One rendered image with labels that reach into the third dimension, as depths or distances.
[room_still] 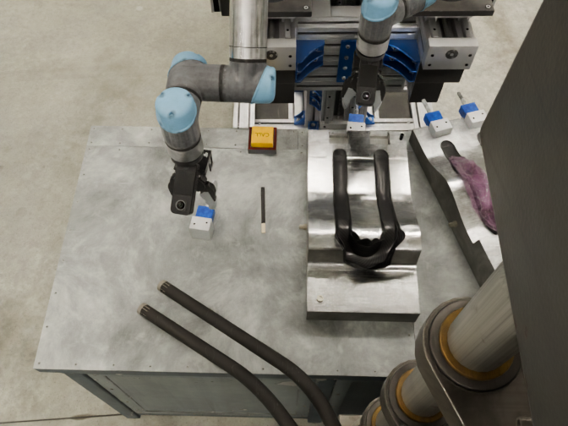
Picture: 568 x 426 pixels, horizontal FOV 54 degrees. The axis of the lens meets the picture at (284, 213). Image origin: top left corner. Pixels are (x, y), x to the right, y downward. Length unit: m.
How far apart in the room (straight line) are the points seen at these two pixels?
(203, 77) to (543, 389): 0.96
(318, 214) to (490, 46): 2.01
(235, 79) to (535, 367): 0.93
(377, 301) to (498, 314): 0.87
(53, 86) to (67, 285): 1.69
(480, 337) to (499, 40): 2.79
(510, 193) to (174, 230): 1.23
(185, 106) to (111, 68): 1.96
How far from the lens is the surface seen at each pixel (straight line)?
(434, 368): 0.59
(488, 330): 0.50
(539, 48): 0.31
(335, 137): 1.54
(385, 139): 1.56
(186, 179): 1.21
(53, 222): 2.57
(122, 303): 1.43
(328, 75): 1.86
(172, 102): 1.09
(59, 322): 1.46
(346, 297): 1.33
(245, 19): 1.13
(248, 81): 1.14
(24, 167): 2.78
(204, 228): 1.41
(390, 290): 1.35
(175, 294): 1.37
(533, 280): 0.30
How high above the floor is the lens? 2.09
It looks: 61 degrees down
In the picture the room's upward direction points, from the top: straight up
